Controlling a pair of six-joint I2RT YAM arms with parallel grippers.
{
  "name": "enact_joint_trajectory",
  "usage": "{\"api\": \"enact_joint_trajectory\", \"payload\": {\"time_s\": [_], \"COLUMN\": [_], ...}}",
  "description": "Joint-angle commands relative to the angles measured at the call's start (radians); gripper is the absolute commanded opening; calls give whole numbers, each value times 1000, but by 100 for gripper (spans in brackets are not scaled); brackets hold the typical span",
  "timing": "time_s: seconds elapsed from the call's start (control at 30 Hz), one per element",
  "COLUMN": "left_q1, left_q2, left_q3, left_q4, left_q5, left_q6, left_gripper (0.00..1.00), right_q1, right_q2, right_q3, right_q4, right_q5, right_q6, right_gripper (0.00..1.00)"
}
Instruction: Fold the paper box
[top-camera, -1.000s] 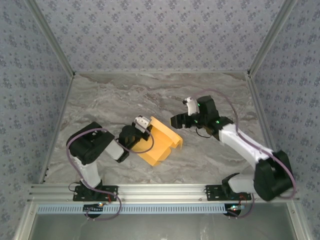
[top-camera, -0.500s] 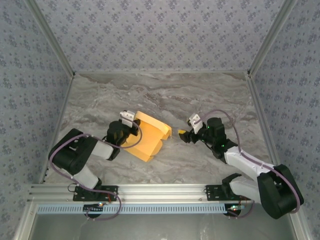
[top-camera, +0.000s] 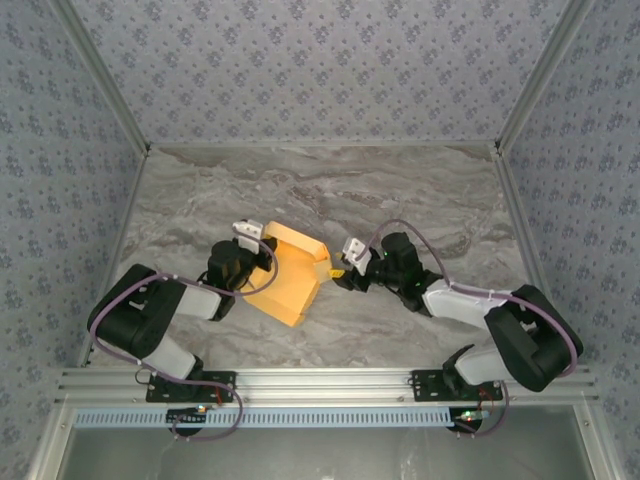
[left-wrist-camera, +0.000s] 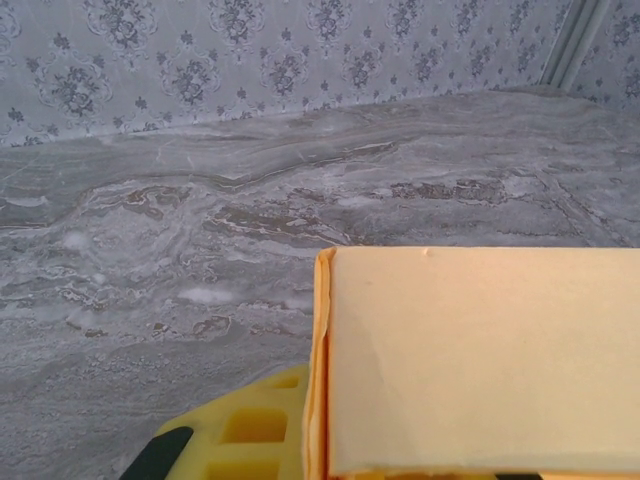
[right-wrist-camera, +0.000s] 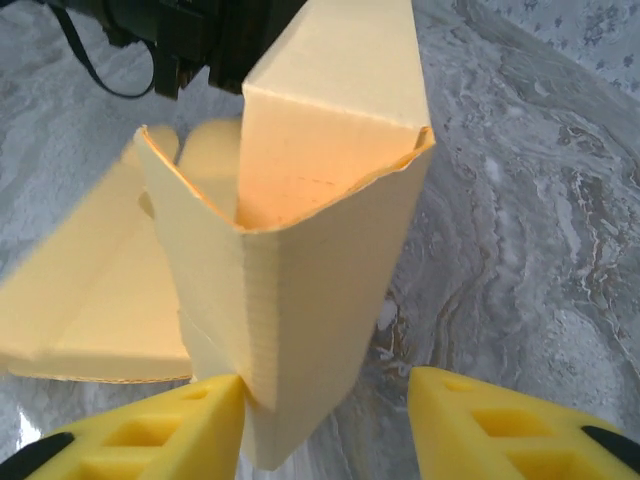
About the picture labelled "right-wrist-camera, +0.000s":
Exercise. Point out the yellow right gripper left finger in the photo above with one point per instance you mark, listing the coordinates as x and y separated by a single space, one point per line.
175 430

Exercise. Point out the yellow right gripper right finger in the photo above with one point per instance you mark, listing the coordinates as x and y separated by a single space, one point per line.
500 435

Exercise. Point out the yellow paper box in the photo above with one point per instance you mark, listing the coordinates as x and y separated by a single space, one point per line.
310 300

